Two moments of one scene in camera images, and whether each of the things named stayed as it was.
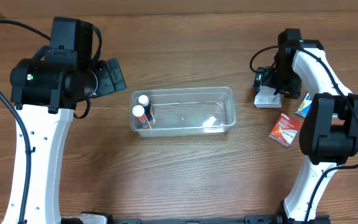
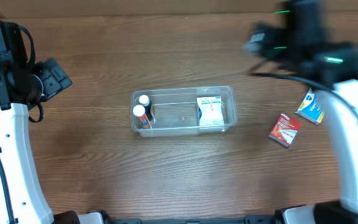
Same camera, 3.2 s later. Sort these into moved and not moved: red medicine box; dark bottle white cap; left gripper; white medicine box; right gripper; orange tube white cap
Moved: left gripper; white medicine box; right gripper
Not moved: orange tube white cap; dark bottle white cap; red medicine box
